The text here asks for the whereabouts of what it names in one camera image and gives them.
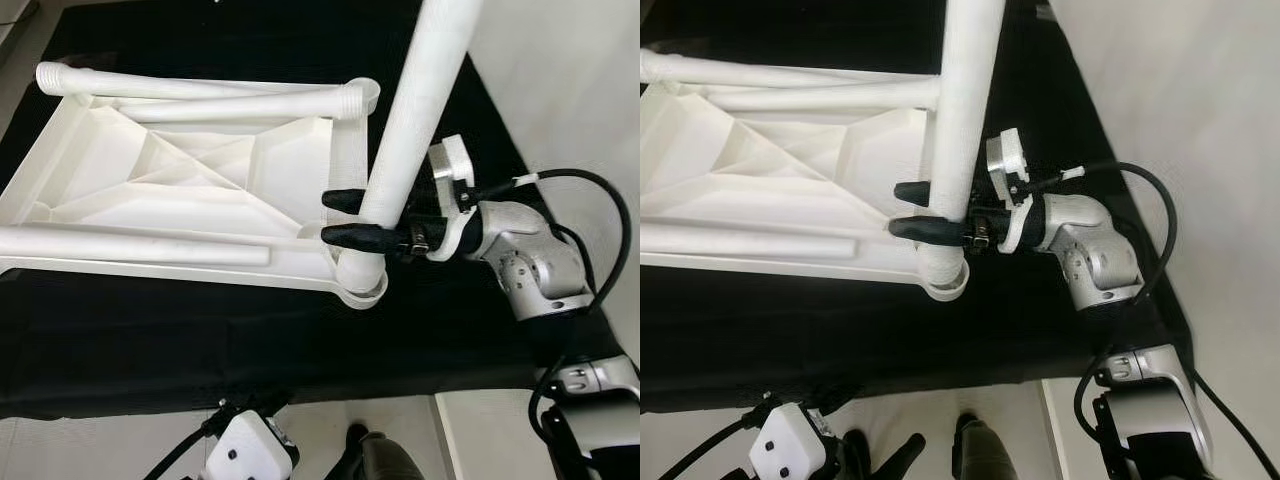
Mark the black tablecloth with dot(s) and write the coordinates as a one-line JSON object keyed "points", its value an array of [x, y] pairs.
{"points": [[200, 340], [800, 340]]}

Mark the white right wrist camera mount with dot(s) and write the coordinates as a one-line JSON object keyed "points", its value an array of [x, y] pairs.
{"points": [[452, 165], [1005, 160]]}

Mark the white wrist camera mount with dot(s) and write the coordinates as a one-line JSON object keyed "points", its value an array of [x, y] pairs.
{"points": [[1005, 160], [790, 450], [245, 455], [452, 165]]}

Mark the grey robot leg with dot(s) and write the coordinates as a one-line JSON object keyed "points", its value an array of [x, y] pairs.
{"points": [[400, 460], [995, 455]]}

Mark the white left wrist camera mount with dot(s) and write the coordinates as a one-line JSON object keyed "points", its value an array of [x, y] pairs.
{"points": [[790, 450], [245, 455]]}

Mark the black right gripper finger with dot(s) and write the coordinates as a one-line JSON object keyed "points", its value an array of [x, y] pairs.
{"points": [[345, 199], [355, 237], [925, 230], [915, 192]]}

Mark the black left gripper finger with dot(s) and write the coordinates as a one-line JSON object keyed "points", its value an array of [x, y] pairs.
{"points": [[860, 460], [905, 460], [352, 455]]}

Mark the white plastic table top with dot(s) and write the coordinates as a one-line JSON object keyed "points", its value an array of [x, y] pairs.
{"points": [[200, 170], [800, 170]]}

